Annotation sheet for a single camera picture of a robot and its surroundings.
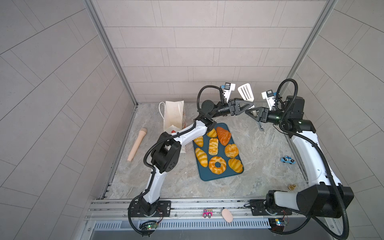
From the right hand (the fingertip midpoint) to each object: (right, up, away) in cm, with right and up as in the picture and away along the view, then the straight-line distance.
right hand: (248, 112), depth 69 cm
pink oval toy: (-10, -47, 0) cm, 48 cm away
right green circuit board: (+13, -52, -1) cm, 53 cm away
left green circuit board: (-44, -50, -4) cm, 67 cm away
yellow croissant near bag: (-23, -17, +23) cm, 37 cm away
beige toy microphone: (-59, -12, +28) cm, 67 cm away
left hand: (0, +3, -7) cm, 8 cm away
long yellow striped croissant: (-21, -25, +17) cm, 37 cm away
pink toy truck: (-19, -46, -1) cm, 50 cm away
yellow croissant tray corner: (-2, -29, +13) cm, 31 cm away
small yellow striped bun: (-14, -13, +27) cm, 33 cm away
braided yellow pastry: (-14, -20, +20) cm, 32 cm away
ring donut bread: (-13, -32, +12) cm, 36 cm away
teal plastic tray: (-12, -24, +18) cm, 33 cm away
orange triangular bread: (-7, -15, +25) cm, 30 cm away
